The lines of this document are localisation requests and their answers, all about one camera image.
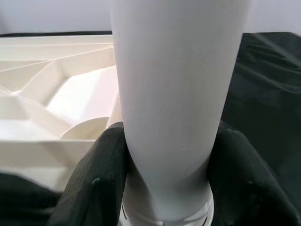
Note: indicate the white plastic table leg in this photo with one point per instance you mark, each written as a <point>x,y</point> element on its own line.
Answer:
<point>176,82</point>

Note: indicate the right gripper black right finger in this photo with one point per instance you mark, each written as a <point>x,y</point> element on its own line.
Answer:
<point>247,188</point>

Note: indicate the black table cloth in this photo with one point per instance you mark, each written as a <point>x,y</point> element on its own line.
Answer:
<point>270,82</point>

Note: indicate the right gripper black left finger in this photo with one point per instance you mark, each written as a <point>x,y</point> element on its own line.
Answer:
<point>94,183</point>

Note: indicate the white plastic table top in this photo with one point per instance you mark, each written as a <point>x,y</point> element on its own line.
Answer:
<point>58,94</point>

